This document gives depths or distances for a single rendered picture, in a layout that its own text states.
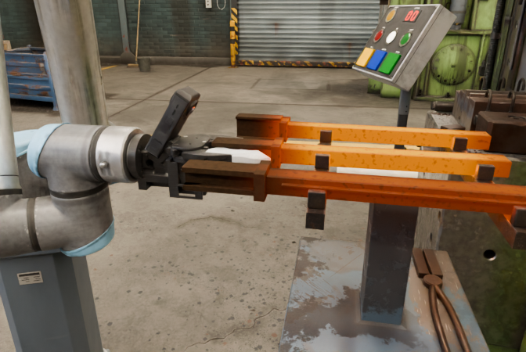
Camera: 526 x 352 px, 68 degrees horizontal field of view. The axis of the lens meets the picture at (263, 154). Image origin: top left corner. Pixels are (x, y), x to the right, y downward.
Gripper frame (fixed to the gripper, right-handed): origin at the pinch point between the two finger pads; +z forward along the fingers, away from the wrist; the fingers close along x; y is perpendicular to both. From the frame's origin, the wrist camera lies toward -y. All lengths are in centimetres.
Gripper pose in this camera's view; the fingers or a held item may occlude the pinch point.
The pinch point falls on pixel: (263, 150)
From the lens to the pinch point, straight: 58.1
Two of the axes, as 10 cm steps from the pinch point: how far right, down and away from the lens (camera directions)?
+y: 0.0, 9.4, 3.5
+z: 9.9, 0.6, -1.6
